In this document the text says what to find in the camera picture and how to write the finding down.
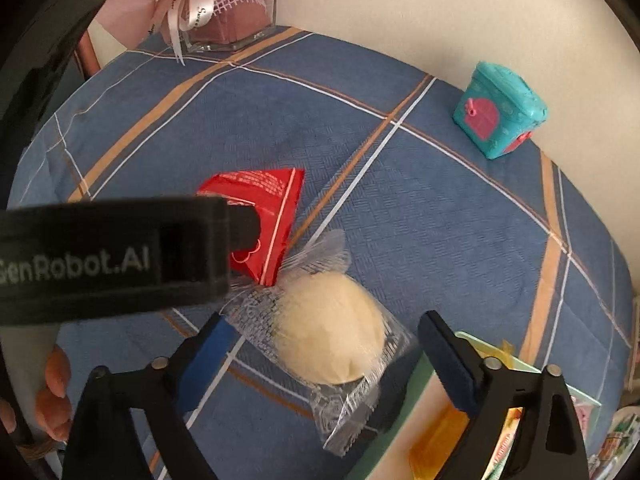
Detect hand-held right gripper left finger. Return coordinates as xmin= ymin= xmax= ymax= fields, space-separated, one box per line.
xmin=62 ymin=312 xmax=237 ymax=480

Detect yellow bread packet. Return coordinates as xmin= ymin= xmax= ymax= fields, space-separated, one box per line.
xmin=409 ymin=340 xmax=526 ymax=480

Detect clear packet with white bun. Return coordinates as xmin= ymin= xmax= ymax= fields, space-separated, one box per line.
xmin=222 ymin=230 xmax=419 ymax=459

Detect person's left hand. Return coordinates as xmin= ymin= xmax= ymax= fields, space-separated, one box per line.
xmin=36 ymin=347 xmax=74 ymax=442

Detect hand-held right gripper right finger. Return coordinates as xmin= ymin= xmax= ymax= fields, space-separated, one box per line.
xmin=417 ymin=310 xmax=589 ymax=480

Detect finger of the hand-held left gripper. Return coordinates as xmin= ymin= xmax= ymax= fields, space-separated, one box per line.
xmin=227 ymin=205 xmax=262 ymax=262

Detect reddish wooden chair frame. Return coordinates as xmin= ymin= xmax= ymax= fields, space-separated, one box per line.
xmin=74 ymin=29 xmax=104 ymax=80

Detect teal tray with white inside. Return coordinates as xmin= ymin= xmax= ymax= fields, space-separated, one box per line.
xmin=399 ymin=331 xmax=602 ymax=480

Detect red flower-print snack packet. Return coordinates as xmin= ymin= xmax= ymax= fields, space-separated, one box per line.
xmin=196 ymin=167 xmax=306 ymax=287

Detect teal toy box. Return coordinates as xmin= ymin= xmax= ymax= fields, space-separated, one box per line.
xmin=452 ymin=61 xmax=549 ymax=161

